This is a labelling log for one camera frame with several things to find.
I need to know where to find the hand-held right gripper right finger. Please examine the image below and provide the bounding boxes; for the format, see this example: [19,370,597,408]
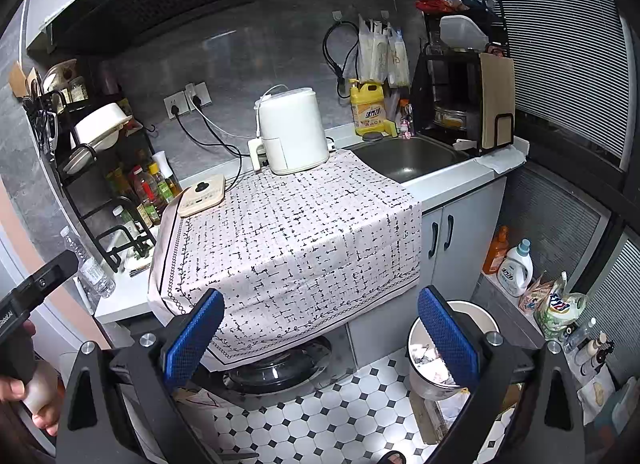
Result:
[418,285,586,464]

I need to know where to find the white round bin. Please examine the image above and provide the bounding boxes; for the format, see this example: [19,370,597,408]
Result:
[407,300,501,401]

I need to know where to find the steel pot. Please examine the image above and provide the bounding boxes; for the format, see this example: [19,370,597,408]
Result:
[432,102,481,129]

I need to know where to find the grey pot lid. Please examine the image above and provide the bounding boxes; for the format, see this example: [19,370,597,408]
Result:
[65,144,98,175]

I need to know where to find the steel kitchen sink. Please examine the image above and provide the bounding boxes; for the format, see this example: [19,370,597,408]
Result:
[352,136,471,185]

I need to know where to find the yellow dish soap bottle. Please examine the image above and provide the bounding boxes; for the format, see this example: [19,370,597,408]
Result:
[349,78,387,137]

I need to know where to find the white cloth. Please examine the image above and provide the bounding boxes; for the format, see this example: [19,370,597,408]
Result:
[472,149,528,175]

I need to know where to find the small brown cap bottles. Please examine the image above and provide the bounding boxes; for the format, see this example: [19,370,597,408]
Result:
[580,331,616,377]

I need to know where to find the washing machine door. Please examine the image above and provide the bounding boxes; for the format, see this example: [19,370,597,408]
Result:
[222,336,333,395]

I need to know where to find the orange cleaner bottle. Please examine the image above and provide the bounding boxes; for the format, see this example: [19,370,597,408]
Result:
[482,226,510,275]

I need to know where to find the grey window blind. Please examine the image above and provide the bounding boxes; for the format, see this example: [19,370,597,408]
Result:
[450,0,631,159]

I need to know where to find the clear water bottle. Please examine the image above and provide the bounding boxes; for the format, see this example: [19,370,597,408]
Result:
[60,226,117,299]

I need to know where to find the grey wall socket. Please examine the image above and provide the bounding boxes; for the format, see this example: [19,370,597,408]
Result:
[164,91,190,119]
[185,82,212,109]

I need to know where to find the person's left hand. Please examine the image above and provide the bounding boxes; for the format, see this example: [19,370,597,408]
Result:
[0,378,62,437]

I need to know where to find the hanging clear plastic bag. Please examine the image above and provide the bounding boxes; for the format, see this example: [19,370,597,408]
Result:
[357,16,391,84]
[387,28,411,87]

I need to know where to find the clear plastic bottle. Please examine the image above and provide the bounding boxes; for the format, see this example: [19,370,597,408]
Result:
[562,317,597,352]

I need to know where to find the black dish rack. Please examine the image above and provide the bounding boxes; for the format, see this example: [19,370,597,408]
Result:
[410,0,516,155]

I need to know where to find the black power cable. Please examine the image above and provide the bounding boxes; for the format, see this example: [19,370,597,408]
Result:
[172,104,243,185]

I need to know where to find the beige kitchen scale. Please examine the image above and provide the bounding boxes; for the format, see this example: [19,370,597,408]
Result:
[177,174,227,218]

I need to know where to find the row of condiment bottles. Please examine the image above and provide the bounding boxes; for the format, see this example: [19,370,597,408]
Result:
[105,150,183,229]

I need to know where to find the white plastic container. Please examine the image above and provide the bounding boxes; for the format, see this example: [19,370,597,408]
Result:
[439,15,490,50]

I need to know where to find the beige cutting board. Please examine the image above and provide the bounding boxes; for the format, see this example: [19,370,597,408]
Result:
[479,52,516,149]

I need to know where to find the white power cable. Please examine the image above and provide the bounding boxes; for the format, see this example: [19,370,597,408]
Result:
[192,86,286,145]

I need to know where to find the black spice rack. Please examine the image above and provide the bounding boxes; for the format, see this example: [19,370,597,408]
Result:
[22,58,158,272]

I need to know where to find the white bowl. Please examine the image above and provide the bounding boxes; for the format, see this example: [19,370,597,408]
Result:
[72,102,133,152]

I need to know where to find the brown cardboard box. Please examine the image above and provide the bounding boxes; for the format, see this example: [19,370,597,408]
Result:
[412,384,516,445]

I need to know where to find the white laundry detergent bottle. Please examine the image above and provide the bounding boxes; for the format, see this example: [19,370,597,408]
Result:
[497,239,533,297]

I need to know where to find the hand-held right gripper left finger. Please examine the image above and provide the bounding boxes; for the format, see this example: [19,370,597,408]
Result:
[55,288,225,464]

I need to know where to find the green white refill pouch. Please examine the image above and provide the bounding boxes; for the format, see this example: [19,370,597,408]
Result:
[534,271,588,339]

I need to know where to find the white black patterned tablecloth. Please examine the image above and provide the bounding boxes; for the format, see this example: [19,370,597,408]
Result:
[147,149,423,372]

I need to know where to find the black hanging cable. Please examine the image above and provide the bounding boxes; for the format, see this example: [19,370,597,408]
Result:
[322,21,358,99]

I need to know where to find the pink snack packet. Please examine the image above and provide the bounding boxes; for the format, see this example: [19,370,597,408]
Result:
[519,274,553,315]

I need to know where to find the grey sink cabinet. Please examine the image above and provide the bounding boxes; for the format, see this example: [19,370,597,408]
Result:
[345,176,508,365]

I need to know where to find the white air fryer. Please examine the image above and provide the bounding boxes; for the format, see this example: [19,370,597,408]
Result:
[248,88,331,175]

